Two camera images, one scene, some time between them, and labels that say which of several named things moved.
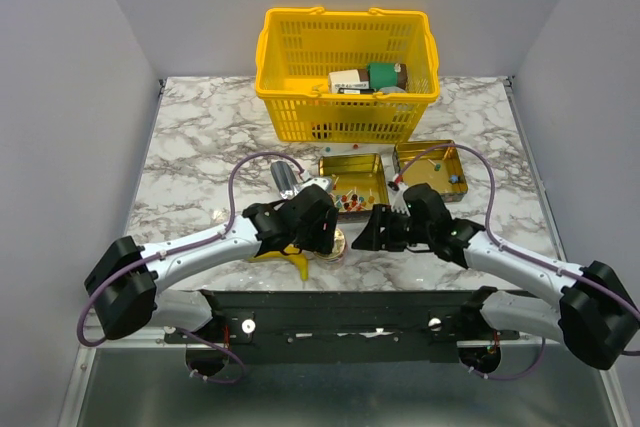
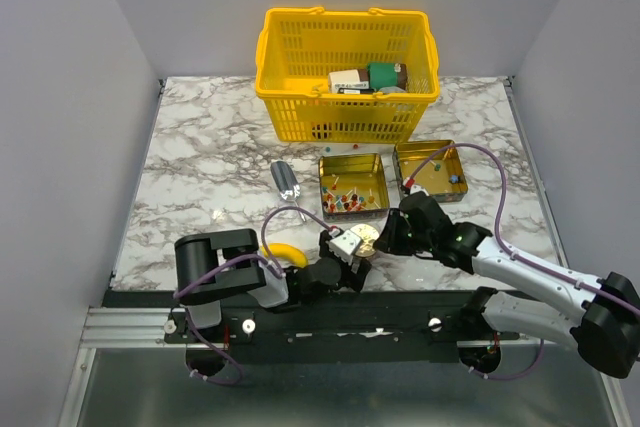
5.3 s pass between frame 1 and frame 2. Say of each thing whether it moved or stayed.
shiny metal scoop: stayed
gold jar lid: moved
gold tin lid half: stayed
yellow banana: stayed
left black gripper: moved
